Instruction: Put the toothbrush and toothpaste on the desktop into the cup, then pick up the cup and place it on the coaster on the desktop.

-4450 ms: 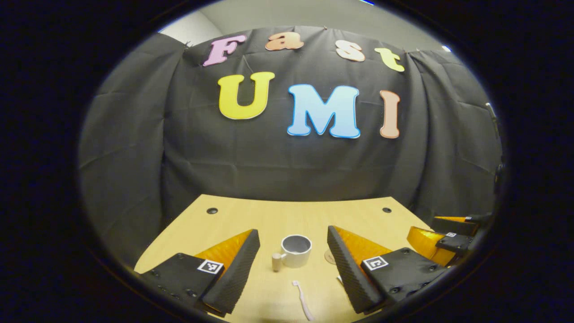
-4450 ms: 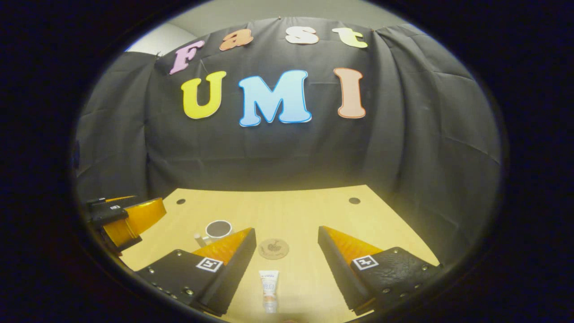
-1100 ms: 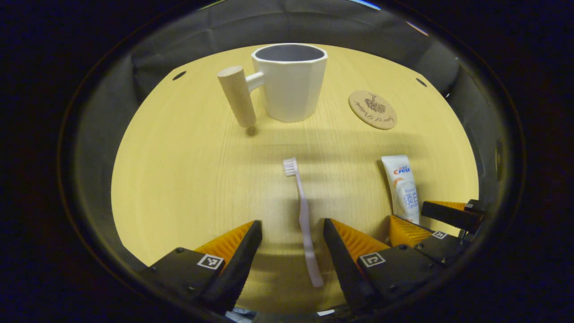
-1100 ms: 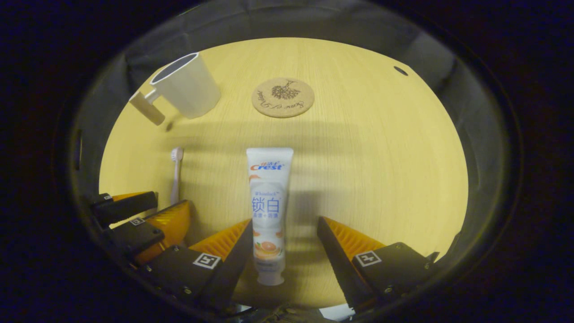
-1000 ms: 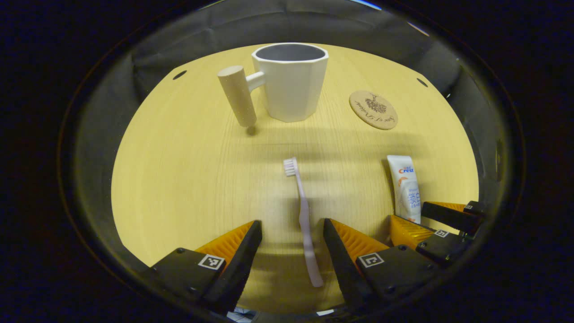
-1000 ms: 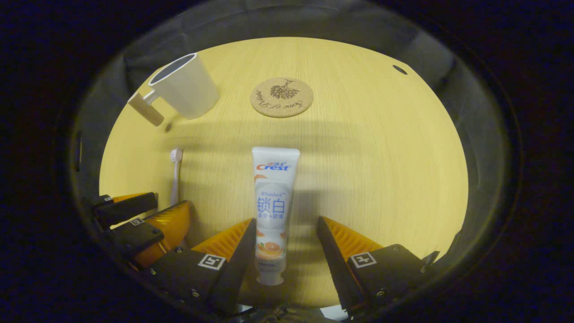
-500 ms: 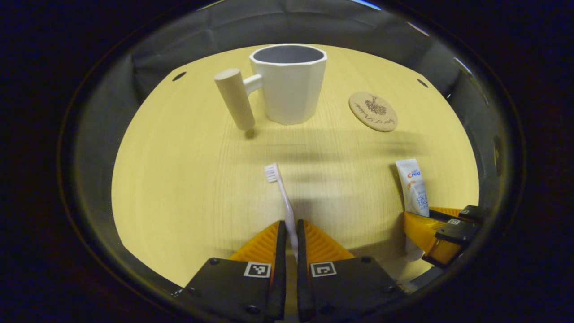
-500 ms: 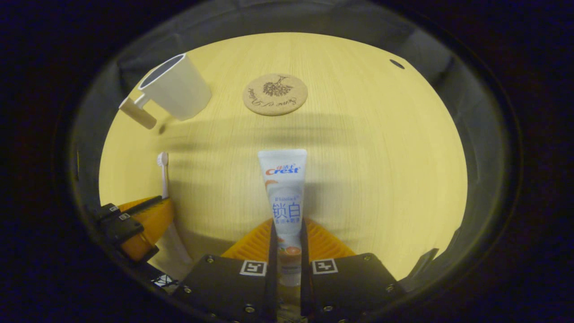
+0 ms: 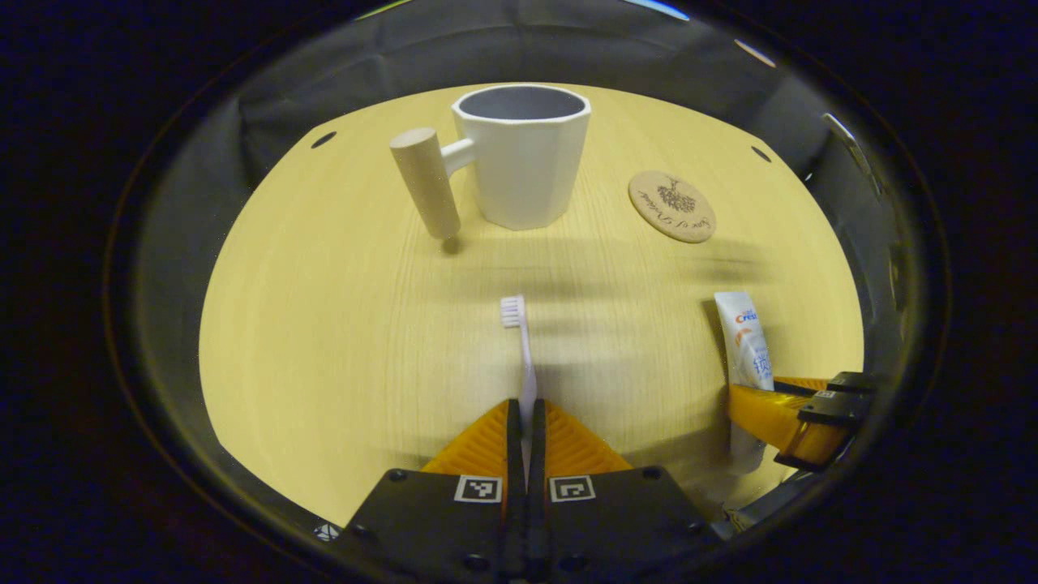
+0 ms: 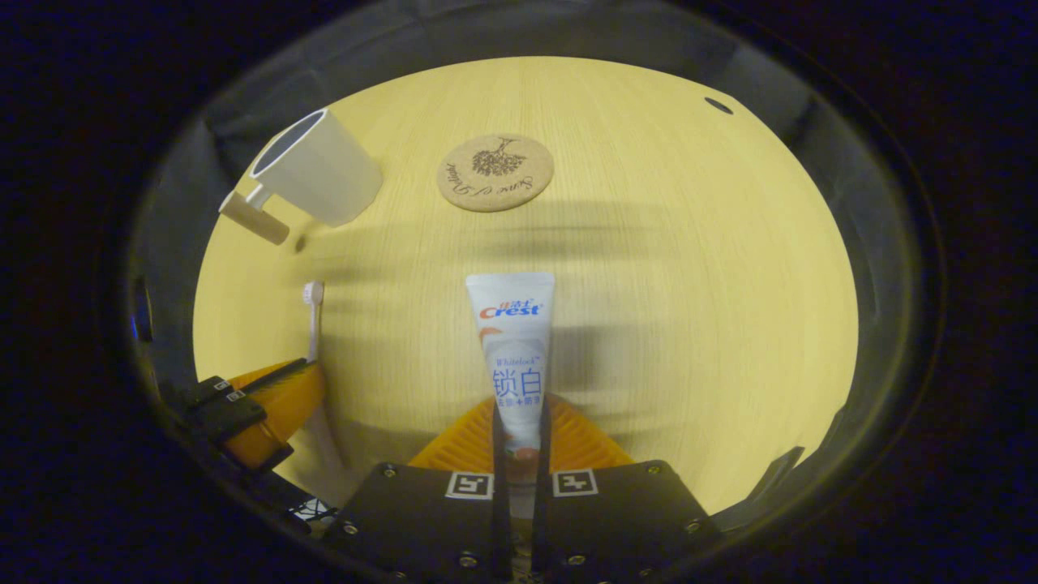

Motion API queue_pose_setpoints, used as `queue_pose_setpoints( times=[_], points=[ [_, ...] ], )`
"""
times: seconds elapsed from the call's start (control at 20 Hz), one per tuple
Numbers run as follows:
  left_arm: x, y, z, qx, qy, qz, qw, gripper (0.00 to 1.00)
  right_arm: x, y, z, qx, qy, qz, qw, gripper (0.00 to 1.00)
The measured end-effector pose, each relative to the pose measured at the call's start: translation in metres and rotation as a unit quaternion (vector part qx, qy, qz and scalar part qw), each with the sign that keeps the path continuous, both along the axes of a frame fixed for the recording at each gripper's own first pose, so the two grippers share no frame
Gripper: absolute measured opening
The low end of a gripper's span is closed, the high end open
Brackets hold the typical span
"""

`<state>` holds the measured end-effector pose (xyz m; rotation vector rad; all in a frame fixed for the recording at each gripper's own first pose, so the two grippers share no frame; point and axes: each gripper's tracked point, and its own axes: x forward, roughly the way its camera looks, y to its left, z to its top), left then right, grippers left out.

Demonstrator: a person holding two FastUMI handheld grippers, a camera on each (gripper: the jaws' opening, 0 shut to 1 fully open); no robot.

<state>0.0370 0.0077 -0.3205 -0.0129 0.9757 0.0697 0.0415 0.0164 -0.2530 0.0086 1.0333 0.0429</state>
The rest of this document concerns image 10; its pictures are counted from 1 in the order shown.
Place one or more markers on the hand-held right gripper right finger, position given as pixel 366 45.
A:
pixel 624 519

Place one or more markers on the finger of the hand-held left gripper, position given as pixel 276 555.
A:
pixel 215 391
pixel 276 414

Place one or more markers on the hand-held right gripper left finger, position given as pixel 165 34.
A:
pixel 422 519

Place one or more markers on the white toothbrush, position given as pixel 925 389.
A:
pixel 312 324

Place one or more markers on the white toothpaste tube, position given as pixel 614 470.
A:
pixel 515 357

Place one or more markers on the white cup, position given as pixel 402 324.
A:
pixel 324 174

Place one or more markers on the round cork coaster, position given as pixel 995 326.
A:
pixel 527 174

